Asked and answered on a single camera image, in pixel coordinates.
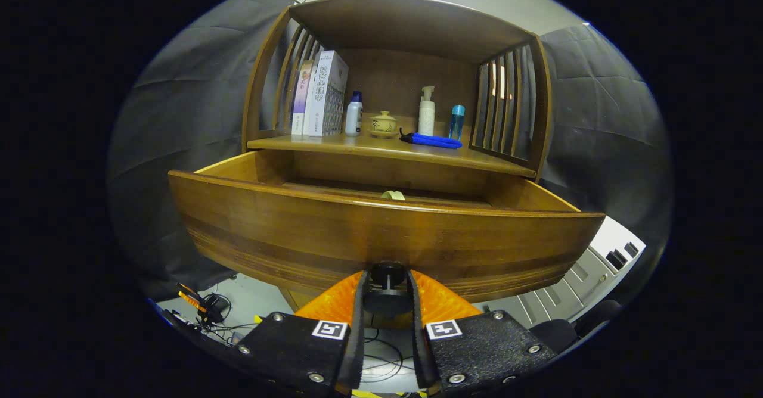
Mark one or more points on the clear blue bottle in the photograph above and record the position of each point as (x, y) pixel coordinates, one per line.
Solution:
(456, 124)

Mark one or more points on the yellow lidded tea cup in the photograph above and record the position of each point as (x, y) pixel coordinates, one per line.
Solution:
(383, 125)

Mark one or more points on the yellow grey scrub brush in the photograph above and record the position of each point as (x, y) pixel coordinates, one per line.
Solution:
(393, 195)

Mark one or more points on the orange black device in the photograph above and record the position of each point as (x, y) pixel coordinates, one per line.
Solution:
(194, 299)

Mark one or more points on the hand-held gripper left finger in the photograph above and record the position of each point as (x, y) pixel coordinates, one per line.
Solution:
(359, 338)

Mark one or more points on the white pump bottle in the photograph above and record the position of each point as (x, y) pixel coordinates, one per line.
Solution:
(426, 118)

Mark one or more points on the thick white book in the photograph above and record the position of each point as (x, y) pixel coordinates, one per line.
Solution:
(328, 97)

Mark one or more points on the small black object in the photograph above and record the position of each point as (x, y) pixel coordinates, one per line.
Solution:
(405, 136)

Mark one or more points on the thin purple book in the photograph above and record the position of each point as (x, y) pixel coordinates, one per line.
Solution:
(300, 103)

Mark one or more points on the blue folded cloth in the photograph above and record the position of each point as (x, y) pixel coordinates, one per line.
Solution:
(438, 142)

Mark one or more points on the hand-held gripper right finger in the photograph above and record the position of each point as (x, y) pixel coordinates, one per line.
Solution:
(417, 338)

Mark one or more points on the white bottle blue cap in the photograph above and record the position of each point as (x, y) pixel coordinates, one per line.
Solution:
(353, 118)

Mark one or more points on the wooden countertop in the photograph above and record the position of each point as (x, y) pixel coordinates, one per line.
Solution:
(381, 146)

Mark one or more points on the white furniture unit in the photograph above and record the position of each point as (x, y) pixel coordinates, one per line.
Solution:
(614, 237)

